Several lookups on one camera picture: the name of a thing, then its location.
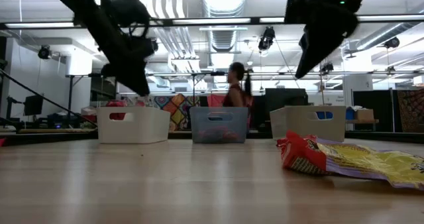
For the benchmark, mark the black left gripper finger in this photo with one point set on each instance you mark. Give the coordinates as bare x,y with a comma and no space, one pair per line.
129,79
143,78

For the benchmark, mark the yellow candy pack purple edge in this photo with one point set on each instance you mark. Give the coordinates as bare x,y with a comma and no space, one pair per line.
374,164

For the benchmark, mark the black monitor on arm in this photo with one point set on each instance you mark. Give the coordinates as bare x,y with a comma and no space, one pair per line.
33,104

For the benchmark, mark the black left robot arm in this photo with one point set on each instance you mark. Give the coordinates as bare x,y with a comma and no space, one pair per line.
86,18

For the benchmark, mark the black ceiling spotlight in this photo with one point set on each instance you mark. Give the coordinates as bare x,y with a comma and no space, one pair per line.
327,66
392,42
44,51
266,38

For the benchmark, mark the colourful patchwork quilt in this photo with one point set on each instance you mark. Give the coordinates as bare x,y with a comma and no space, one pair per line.
177,109

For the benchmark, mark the white plastic bin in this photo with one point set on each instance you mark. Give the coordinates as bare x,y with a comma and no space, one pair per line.
149,128

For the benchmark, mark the black screen panel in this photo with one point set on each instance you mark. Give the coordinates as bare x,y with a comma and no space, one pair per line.
286,98

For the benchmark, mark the person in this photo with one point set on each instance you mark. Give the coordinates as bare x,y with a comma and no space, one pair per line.
236,75

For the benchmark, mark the dark translucent plastic bin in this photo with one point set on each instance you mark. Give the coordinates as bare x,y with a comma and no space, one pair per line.
198,128

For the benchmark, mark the red hanging cloth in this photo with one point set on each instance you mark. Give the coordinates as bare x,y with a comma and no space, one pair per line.
215,100

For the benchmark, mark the cardboard box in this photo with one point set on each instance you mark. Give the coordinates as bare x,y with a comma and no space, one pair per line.
364,114

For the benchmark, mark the light grey plastic bin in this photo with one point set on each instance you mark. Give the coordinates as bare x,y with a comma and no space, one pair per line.
298,128

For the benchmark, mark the black partition panel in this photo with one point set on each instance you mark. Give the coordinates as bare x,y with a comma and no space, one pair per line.
372,109

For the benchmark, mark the patterned hanging rug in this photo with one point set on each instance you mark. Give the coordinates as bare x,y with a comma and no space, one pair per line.
410,109

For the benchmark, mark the black background rig frame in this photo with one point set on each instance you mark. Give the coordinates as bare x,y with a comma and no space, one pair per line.
198,74

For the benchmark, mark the silver ventilation duct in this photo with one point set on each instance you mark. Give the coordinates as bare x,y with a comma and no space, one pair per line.
223,5

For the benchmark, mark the black aluminium table frame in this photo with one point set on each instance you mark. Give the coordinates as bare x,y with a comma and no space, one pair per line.
49,138

